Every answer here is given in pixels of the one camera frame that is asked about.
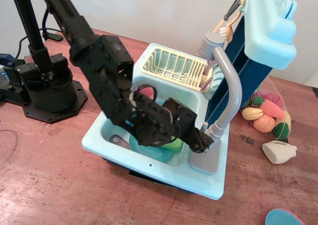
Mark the net bag of toy food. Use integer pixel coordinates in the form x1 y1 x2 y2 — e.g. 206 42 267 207
240 77 291 140

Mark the cream dish rack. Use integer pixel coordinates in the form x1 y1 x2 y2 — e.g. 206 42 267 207
141 46 211 93

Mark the cream toy jug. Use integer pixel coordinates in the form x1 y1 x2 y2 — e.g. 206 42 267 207
262 141 298 164

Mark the green square plate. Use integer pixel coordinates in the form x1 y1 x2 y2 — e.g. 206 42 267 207
162 138 183 153

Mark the orange toy brush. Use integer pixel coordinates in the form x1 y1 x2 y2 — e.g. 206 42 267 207
213 7 243 43

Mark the teal round plate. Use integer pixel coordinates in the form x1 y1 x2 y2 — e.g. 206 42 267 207
125 99 174 164

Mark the black hanging hook utensil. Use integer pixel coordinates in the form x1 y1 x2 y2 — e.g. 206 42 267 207
223 0 241 21

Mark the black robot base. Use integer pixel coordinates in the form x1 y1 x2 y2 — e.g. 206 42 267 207
15 53 87 123

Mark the brown toy utensil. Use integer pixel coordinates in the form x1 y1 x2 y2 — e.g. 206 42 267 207
109 134 130 150

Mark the purple cutlery in holder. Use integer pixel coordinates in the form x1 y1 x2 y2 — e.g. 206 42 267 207
200 60 216 91

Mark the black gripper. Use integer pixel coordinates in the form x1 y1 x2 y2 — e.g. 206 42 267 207
119 84 214 152

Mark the blue plate with pink rim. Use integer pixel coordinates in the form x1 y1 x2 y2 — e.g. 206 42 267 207
265 209 305 225

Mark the dark blue back panel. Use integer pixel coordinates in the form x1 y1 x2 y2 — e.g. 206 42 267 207
205 18 272 128

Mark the pink round plate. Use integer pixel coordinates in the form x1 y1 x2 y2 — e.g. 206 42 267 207
138 86 155 99

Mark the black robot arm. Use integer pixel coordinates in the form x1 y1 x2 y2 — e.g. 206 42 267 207
44 0 213 153

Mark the light blue toy sink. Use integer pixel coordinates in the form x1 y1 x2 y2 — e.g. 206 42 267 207
82 43 229 200

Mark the grey faucet lever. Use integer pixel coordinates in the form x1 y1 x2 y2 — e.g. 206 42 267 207
200 122 209 135

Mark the blue black device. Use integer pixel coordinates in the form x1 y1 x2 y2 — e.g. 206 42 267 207
0 54 31 106

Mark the light blue shelf top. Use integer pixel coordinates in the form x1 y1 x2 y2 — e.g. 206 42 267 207
244 0 298 70

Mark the grey toy faucet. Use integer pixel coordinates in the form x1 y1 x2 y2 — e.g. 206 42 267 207
198 32 242 148

